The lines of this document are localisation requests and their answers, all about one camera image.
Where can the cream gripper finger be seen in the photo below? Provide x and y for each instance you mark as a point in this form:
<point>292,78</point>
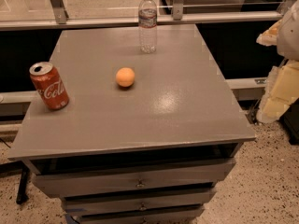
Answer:
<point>270,36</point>
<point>281,91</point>

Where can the orange fruit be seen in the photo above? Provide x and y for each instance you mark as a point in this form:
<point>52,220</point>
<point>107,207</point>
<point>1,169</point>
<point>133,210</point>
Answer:
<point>125,77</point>

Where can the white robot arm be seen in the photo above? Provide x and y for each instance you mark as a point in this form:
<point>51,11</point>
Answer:
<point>288,35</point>

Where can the clear plastic water bottle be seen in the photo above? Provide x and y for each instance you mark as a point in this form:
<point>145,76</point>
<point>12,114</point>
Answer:
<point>147,24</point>

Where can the grey drawer cabinet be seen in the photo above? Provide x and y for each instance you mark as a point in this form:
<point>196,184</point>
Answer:
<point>179,108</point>

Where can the bottom grey drawer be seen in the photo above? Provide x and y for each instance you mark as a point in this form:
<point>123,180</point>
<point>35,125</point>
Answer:
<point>145,217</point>

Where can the grey drawer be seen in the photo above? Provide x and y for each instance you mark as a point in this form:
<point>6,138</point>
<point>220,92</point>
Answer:
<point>166,175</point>
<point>145,217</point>
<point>140,202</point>

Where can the red Coca-Cola can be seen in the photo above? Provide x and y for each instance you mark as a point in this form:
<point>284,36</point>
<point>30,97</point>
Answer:
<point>49,85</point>

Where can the middle grey drawer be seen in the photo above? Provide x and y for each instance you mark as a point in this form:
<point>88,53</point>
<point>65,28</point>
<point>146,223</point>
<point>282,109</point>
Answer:
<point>140,202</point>

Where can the top grey drawer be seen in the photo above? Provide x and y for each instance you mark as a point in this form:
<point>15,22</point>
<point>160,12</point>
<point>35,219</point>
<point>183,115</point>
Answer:
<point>166,175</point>

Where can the black stand leg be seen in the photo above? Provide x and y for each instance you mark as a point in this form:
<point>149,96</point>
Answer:
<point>21,194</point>

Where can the metal railing frame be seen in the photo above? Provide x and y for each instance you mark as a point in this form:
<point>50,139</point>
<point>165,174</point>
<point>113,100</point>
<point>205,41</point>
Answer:
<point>65,14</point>

